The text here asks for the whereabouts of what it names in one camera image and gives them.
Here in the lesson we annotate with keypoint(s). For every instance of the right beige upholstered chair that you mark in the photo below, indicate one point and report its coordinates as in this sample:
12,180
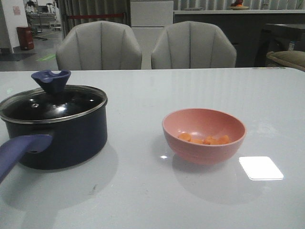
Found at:
192,45

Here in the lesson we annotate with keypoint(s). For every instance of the dark side table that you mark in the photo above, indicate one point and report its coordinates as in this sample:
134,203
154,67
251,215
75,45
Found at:
277,38

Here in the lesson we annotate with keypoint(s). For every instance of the red trash bin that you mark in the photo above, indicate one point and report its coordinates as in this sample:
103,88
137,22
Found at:
25,38

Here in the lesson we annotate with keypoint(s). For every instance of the dark floor mat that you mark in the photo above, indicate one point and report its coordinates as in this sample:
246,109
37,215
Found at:
14,57

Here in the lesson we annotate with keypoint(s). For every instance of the beige upholstered chair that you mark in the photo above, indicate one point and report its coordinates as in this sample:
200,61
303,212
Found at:
99,45
192,45

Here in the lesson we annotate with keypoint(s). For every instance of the left beige upholstered chair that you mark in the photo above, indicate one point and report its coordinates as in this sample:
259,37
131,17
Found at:
99,45

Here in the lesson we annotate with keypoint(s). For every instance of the glass lid with blue knob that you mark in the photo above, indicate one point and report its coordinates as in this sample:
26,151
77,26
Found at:
54,101

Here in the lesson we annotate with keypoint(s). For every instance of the dark blue saucepan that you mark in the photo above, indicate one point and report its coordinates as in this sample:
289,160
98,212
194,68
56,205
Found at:
55,145

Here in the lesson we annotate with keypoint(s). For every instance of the pink bowl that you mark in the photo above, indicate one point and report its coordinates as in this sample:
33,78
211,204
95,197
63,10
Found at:
200,123

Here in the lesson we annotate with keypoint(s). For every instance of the dark counter with white top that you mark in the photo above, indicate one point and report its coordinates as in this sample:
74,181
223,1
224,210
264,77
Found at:
242,27

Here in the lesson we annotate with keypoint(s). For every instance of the white drawer cabinet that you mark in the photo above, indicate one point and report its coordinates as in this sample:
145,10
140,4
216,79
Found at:
148,17

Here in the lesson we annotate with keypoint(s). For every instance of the tan cushion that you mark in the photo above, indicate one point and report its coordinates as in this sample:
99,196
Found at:
291,59

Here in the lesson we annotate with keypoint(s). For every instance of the fruit plate on counter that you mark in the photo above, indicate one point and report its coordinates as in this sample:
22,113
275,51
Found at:
238,5

